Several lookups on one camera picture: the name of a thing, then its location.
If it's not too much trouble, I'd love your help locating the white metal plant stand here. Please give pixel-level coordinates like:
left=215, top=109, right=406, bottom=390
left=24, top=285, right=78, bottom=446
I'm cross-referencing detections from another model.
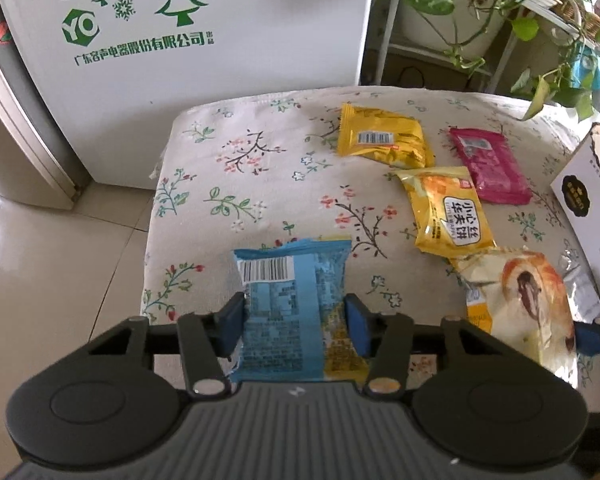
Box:
left=376, top=0, right=593, bottom=94

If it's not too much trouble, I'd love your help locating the pink snack packet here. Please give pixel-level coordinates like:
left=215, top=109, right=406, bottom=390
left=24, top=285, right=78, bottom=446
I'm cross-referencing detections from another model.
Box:
left=450, top=128, right=532, bottom=205

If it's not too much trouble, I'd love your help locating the yellow waffle snack packet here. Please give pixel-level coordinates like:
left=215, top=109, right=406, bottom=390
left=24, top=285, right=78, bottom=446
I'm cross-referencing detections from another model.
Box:
left=393, top=166, right=496, bottom=259

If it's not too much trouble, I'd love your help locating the silver foil packet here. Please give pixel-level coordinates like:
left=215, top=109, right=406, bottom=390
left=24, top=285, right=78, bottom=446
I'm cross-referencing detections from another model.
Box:
left=559, top=248, right=600, bottom=324

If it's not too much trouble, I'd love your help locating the bread pastry packet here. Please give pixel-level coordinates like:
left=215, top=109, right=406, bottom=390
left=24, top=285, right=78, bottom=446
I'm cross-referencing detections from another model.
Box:
left=452, top=248, right=578, bottom=387

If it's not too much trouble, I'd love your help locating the blue snack packet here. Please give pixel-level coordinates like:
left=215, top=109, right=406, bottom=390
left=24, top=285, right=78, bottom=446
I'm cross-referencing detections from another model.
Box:
left=233, top=238, right=368, bottom=384

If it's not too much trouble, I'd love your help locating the green pothos plant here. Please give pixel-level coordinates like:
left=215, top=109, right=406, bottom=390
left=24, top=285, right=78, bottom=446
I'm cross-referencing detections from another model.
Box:
left=362, top=0, right=600, bottom=123

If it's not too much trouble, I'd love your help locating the yellow barcode snack packet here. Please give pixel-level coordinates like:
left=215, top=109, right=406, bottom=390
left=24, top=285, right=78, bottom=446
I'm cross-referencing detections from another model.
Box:
left=337, top=103, right=436, bottom=169

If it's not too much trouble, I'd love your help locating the white refrigerator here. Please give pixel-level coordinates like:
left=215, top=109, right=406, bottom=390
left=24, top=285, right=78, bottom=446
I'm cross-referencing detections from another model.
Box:
left=0, top=0, right=372, bottom=209

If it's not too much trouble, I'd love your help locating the cardboard snack box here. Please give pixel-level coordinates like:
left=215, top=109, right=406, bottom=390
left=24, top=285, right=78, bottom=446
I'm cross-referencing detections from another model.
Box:
left=550, top=122, right=600, bottom=295

